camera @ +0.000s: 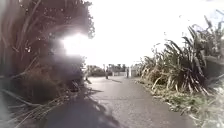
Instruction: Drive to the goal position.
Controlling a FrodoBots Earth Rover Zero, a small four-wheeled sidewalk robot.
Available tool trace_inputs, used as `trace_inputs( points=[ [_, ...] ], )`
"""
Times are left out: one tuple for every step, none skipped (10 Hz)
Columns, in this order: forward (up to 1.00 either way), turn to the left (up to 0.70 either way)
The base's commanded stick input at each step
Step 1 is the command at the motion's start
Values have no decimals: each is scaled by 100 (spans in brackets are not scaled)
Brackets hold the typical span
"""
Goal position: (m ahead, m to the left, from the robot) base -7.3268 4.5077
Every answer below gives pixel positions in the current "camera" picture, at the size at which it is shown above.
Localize dark bollard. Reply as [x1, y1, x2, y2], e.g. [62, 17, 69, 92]
[104, 69, 110, 80]

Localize dry fallen leaves verge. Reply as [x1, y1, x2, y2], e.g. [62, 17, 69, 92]
[0, 79, 88, 128]

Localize tall dark bushes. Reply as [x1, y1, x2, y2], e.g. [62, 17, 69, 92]
[0, 0, 96, 104]

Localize grass verge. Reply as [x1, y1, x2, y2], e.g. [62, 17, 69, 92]
[138, 79, 224, 128]

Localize pale bollard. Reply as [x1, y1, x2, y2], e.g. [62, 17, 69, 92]
[125, 67, 131, 79]

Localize flax bushes with long leaves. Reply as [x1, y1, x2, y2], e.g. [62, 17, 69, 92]
[136, 9, 224, 98]

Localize grey asphalt path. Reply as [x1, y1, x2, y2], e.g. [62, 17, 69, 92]
[42, 75, 198, 128]

